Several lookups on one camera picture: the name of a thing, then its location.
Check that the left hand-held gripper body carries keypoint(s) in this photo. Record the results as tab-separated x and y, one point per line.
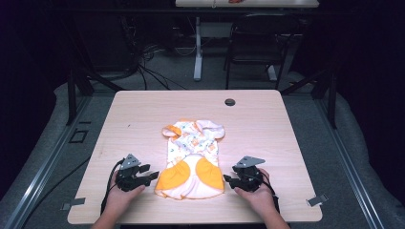
128	182

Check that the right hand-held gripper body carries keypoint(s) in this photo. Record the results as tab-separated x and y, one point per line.
250	178

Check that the orange and white baby romper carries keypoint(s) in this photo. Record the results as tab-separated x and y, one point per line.
191	159

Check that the person's left hand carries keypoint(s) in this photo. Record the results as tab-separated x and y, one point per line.
118	199

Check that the person's right hand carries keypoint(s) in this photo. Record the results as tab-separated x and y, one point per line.
259	200

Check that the grey tape strip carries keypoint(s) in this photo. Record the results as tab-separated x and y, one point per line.
74	203
317	200

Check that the white table foot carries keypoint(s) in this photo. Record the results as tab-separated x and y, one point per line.
272	73

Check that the black metal stand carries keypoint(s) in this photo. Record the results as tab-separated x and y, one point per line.
71	95
331	95

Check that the white table leg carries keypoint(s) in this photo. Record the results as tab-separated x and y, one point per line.
198	54

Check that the black folding chair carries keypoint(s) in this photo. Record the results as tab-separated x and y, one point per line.
259	47

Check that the light wooden background table top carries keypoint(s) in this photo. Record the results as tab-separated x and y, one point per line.
254	4

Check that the orange thing on background table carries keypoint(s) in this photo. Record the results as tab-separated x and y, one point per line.
236	1

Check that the aluminium floor rail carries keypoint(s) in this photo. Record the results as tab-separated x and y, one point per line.
347	165
41	171

